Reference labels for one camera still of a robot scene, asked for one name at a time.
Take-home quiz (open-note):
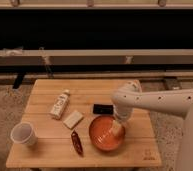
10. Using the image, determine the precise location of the beige rectangular block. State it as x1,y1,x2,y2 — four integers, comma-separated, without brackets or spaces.
63,111,84,129

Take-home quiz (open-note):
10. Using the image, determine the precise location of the black rectangular object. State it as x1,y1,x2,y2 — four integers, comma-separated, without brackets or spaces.
93,104,113,114

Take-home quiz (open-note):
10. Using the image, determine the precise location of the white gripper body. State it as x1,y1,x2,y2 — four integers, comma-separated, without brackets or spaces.
110,113,128,138

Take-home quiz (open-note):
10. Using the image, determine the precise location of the white small bottle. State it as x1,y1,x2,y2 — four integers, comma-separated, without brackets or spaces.
50,89,70,120

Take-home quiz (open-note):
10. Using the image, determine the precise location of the wooden table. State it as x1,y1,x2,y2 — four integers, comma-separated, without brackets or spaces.
6,79,162,168

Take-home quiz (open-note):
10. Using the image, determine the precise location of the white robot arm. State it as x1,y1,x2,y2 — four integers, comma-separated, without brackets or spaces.
111,81,193,171

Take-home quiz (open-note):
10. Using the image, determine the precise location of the red chili pepper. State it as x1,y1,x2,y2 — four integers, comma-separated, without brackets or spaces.
71,131,83,156

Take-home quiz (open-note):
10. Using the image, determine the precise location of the orange ceramic bowl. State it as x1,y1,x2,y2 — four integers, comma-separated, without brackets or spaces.
89,116,125,151

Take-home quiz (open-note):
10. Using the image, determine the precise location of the white plastic cup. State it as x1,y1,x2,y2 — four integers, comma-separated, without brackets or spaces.
10,122,37,146

